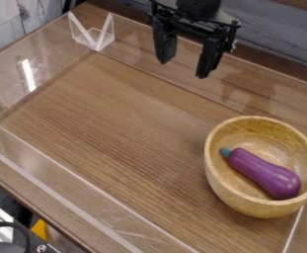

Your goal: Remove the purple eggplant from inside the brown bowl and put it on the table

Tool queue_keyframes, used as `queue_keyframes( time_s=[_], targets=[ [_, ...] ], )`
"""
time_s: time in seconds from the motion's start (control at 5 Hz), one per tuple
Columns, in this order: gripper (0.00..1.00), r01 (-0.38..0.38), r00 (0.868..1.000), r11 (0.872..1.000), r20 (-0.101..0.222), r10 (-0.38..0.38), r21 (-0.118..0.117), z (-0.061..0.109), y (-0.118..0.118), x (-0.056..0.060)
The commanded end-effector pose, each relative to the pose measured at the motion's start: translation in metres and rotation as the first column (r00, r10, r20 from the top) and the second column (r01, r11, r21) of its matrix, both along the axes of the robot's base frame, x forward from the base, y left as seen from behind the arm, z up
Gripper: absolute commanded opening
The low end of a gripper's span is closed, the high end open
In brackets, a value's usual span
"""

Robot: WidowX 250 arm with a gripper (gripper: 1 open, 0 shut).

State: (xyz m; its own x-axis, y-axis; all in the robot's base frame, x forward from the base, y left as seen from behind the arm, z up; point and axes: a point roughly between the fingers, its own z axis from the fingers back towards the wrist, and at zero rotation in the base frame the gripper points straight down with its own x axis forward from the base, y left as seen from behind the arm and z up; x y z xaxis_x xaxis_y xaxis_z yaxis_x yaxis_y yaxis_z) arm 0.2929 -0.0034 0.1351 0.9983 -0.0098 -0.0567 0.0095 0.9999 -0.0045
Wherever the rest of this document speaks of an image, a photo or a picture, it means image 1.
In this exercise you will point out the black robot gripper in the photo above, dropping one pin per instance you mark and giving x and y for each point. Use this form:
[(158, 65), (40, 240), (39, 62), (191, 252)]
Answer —
[(199, 19)]

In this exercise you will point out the purple toy eggplant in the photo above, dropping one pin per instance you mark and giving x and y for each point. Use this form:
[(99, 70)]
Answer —
[(280, 181)]

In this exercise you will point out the light wooden bowl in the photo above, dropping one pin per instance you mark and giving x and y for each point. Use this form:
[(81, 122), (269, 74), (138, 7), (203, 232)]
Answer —
[(278, 143)]

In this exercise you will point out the yellow black device corner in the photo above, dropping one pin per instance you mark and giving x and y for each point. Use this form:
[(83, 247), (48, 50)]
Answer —
[(42, 245)]

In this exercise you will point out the clear acrylic corner bracket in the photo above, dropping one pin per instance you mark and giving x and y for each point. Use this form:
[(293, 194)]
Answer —
[(94, 38)]

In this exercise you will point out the clear acrylic barrier wall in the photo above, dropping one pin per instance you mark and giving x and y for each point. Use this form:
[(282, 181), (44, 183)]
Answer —
[(95, 220)]

